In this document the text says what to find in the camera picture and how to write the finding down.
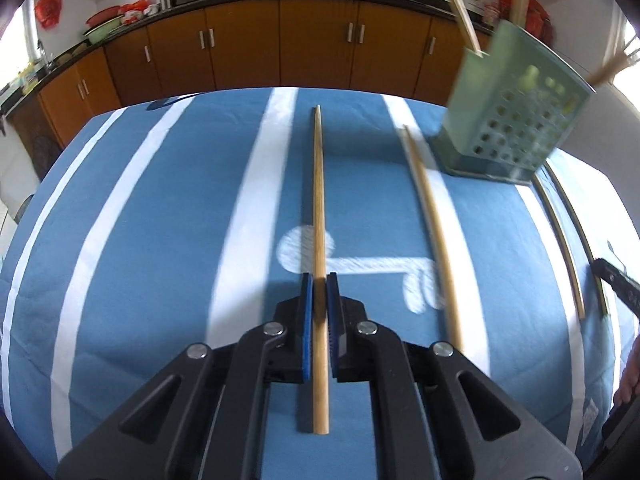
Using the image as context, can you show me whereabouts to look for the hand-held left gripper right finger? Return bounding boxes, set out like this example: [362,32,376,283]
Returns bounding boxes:
[326,271,586,480]

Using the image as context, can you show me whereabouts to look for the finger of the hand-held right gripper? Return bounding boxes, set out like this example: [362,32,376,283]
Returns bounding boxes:
[591,257,640,318]

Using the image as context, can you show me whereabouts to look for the yellow detergent bottle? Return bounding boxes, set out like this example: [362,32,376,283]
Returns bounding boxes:
[15,62,43,91]

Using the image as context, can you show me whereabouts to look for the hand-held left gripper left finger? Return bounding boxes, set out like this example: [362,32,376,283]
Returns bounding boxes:
[55,272,316,480]

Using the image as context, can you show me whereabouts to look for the person's right hand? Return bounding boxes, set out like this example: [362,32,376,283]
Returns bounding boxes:
[613,334,640,408]

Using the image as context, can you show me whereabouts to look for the red and white plastic bag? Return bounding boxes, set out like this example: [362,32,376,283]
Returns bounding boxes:
[121,0,161,23]

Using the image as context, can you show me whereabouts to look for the green basin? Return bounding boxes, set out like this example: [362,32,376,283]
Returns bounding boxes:
[82,16,125,45]

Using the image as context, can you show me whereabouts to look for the blue white striped tablecloth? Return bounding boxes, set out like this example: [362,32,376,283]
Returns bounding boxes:
[0,87,640,480]

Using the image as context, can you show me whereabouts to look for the small kitchen window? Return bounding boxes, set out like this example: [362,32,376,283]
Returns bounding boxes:
[0,10,36,86]

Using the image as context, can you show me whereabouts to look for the green perforated chopstick holder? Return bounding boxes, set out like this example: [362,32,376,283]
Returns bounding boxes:
[431,20,597,187]

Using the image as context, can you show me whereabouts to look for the hanging red plastic bag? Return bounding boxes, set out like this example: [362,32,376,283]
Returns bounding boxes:
[34,0,65,30]

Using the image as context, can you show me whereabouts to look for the bunch of red bags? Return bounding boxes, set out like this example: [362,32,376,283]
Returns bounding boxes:
[527,0,556,46]

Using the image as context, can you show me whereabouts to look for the brown lower kitchen cabinets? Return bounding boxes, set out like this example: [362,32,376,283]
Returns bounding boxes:
[0,0,501,151]

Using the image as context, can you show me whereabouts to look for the red basin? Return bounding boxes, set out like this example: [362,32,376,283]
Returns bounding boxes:
[85,5,123,28]

